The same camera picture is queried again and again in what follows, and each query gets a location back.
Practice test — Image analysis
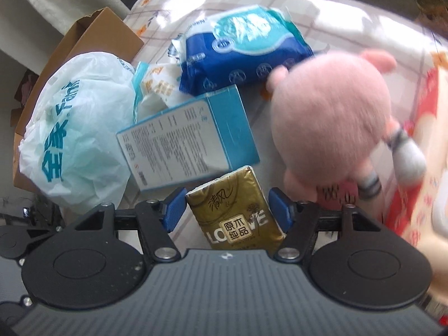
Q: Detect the gold tissue pack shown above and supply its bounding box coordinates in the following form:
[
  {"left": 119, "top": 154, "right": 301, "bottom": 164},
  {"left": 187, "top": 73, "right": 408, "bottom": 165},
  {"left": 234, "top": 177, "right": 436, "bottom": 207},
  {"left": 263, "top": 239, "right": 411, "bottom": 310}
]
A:
[{"left": 186, "top": 165, "right": 284, "bottom": 255}]

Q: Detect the blue white tissue box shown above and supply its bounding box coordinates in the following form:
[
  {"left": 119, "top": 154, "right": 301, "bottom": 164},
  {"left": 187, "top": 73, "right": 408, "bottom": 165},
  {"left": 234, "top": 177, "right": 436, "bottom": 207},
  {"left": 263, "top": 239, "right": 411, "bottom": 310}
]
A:
[{"left": 116, "top": 86, "right": 260, "bottom": 191}]

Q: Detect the white yellow snack packet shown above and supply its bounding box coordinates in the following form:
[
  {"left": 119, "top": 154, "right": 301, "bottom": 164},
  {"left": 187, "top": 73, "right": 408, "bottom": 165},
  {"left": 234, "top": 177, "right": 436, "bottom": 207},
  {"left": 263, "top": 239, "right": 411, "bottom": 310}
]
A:
[{"left": 132, "top": 62, "right": 194, "bottom": 123}]

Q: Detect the white teal plastic shopping bag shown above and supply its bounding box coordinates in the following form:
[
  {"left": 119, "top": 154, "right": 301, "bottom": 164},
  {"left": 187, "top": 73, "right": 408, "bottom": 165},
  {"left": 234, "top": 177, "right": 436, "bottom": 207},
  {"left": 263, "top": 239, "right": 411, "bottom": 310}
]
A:
[{"left": 18, "top": 52, "right": 135, "bottom": 215}]

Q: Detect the brown cardboard box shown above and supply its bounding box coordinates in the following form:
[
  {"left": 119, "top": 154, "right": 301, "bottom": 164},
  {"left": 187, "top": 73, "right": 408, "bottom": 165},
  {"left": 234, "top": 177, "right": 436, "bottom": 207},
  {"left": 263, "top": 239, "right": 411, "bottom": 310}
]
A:
[{"left": 12, "top": 8, "right": 144, "bottom": 193}]

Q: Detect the pink pig plush toy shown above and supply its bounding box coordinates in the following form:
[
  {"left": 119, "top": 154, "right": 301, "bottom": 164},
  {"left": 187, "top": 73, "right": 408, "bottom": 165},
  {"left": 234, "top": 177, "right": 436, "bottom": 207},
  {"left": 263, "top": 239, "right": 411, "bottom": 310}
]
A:
[{"left": 267, "top": 49, "right": 425, "bottom": 220}]

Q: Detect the pink baby wipes pack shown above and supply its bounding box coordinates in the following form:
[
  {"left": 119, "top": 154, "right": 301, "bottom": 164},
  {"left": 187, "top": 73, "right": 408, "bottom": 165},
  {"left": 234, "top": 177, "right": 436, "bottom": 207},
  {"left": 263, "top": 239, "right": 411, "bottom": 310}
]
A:
[{"left": 386, "top": 51, "right": 447, "bottom": 306}]

